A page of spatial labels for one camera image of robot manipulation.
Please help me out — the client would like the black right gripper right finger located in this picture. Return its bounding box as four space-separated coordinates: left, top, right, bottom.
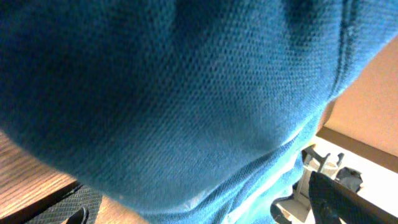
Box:
308 172 397 224

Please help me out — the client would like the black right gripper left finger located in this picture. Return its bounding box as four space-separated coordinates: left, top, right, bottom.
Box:
66 207 89 224

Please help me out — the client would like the teal blue shirt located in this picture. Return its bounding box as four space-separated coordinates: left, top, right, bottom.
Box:
1 0 397 223

